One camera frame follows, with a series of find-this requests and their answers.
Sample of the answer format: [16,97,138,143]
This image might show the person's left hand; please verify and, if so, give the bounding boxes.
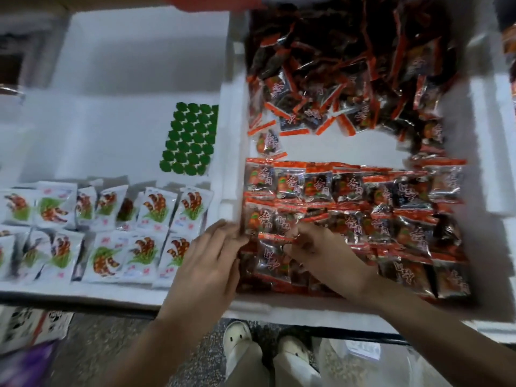
[157,219,251,327]

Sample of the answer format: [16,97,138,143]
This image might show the person's right hand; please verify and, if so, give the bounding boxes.
[282,221,380,302]

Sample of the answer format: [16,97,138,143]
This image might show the pile of white printed packets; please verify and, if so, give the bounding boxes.
[0,180,214,289]

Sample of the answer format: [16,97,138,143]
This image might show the pile of dark red packets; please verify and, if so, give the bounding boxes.
[238,0,477,302]

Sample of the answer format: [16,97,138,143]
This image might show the person's right forearm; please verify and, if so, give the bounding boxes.
[350,278,516,387]

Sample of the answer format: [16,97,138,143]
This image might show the person's left white shoe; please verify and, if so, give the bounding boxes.
[221,320,254,360]

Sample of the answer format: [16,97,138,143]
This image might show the person's white shoe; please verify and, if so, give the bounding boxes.
[276,334,311,366]
[221,320,254,360]

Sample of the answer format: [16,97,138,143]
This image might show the person's right white shoe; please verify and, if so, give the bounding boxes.
[276,334,311,366]

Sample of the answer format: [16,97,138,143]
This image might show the person's beige trousers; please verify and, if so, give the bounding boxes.
[224,342,324,387]

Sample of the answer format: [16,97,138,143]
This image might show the clear round plastic tub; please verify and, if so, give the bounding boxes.
[318,338,420,387]

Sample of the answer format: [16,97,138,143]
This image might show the green leaf-pattern sheet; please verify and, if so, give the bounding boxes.
[158,101,220,177]

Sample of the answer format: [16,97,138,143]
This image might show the white red printed carton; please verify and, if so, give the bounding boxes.
[0,306,75,355]

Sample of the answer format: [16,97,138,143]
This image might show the purple packet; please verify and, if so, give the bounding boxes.
[0,342,59,387]

